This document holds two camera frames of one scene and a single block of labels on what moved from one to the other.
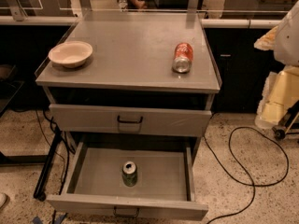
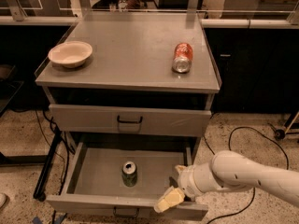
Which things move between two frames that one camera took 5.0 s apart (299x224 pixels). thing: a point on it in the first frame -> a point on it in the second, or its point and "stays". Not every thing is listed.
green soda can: (130, 174) stays
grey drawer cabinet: (132, 122) stays
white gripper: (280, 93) -> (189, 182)
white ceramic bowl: (72, 54) stays
